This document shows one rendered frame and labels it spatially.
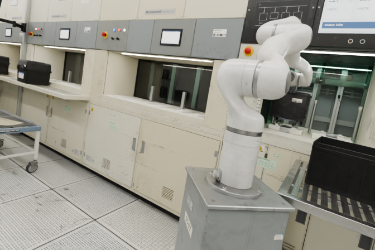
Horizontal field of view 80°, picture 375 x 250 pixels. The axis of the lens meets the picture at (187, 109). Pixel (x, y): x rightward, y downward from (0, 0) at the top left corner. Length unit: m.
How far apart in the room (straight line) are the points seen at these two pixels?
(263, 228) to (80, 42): 2.42
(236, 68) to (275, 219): 0.47
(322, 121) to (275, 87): 1.65
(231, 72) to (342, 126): 1.71
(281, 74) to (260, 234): 0.47
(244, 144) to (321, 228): 0.94
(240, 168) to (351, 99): 1.72
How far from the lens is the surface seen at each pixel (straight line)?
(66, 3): 3.10
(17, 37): 4.09
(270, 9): 1.57
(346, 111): 2.33
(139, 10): 2.15
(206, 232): 0.71
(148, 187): 2.01
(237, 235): 0.75
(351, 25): 1.49
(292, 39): 1.00
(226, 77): 0.73
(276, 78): 0.69
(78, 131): 2.67
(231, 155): 0.73
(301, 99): 1.63
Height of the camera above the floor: 1.06
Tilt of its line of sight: 6 degrees down
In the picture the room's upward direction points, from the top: 9 degrees clockwise
